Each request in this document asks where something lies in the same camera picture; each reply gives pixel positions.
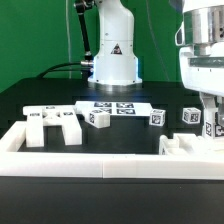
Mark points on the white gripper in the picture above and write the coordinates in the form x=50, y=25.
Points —
x=202, y=73

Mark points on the white chair seat piece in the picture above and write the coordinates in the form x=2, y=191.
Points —
x=182, y=144

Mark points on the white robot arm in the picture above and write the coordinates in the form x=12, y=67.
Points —
x=200, y=39

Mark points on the white chair back piece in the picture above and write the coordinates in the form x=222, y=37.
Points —
x=39, y=117

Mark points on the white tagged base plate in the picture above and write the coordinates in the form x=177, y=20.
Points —
x=115, y=108

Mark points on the white U-shaped fence frame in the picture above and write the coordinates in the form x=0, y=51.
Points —
x=13, y=162

